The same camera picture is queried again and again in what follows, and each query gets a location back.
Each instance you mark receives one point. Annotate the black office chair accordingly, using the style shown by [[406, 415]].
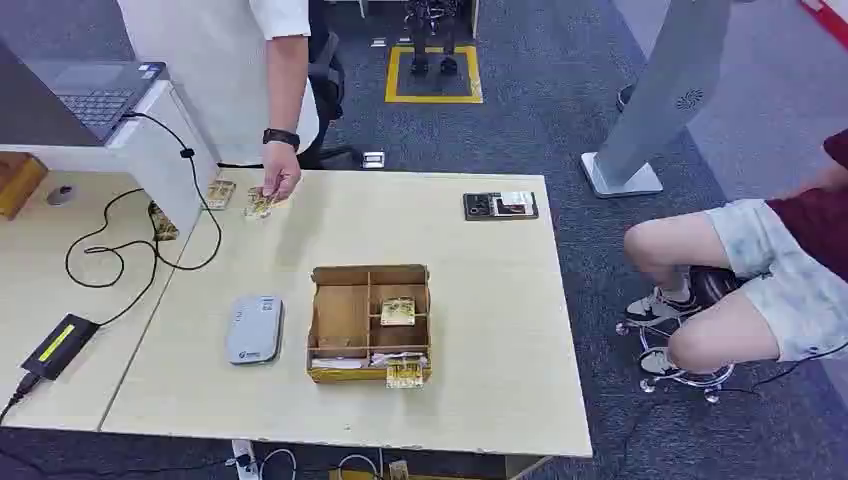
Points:
[[328, 73]]

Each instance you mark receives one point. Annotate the grey laptop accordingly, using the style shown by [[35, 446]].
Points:
[[99, 99]]

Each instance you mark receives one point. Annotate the chrome wheeled stool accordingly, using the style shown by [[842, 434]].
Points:
[[712, 285]]

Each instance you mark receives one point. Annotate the white power strip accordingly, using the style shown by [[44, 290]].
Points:
[[245, 460]]

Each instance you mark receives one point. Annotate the white desk partition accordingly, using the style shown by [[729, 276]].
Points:
[[159, 152]]

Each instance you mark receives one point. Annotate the small silver floor plate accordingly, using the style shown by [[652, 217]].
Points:
[[374, 160]]

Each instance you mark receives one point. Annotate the black robot legs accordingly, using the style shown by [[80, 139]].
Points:
[[430, 33]]

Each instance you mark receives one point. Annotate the clear wrapped card stack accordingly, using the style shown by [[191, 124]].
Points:
[[397, 358]]

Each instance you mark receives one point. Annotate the grey round puck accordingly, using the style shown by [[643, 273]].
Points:
[[61, 195]]

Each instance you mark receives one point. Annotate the wooden crate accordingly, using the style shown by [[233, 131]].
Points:
[[18, 182]]

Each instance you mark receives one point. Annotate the wooden card box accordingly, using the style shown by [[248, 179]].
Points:
[[341, 318]]

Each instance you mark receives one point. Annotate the black power adapter yellow label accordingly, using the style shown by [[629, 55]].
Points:
[[60, 346]]

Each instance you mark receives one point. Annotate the black wristwatch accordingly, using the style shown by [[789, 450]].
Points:
[[281, 138]]

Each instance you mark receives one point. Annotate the yellow printed card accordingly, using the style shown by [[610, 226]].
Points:
[[220, 195], [162, 225], [405, 376], [256, 206], [398, 311]]

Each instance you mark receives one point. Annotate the black flat tray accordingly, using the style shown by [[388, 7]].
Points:
[[500, 206]]

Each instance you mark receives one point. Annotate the standing person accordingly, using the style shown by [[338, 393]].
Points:
[[218, 73]]

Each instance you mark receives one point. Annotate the grey floor stand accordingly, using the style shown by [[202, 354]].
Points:
[[656, 86]]

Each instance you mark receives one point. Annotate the white card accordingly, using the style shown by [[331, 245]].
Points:
[[336, 364]]

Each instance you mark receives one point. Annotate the person's left hand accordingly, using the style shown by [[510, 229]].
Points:
[[280, 171]]

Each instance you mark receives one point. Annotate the seated person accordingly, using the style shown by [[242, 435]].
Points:
[[762, 265]]

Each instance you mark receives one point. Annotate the grey card reader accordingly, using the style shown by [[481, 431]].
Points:
[[255, 330]]

